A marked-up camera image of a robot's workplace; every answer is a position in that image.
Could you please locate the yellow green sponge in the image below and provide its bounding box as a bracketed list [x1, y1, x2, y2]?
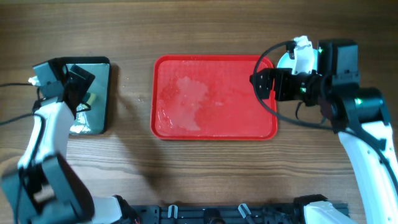
[82, 93, 96, 106]

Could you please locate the teal plate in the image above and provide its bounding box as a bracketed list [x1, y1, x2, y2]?
[277, 52, 295, 69]

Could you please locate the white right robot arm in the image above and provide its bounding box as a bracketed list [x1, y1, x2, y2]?
[250, 36, 397, 223]

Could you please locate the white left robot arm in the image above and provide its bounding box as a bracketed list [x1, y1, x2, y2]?
[1, 61, 139, 223]

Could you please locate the black tray with water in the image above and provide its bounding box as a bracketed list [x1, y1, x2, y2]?
[62, 56, 112, 135]

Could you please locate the red plastic tray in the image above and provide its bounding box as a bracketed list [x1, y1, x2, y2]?
[150, 55, 278, 141]

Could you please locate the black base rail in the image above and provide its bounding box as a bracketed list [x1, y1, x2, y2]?
[127, 202, 351, 224]

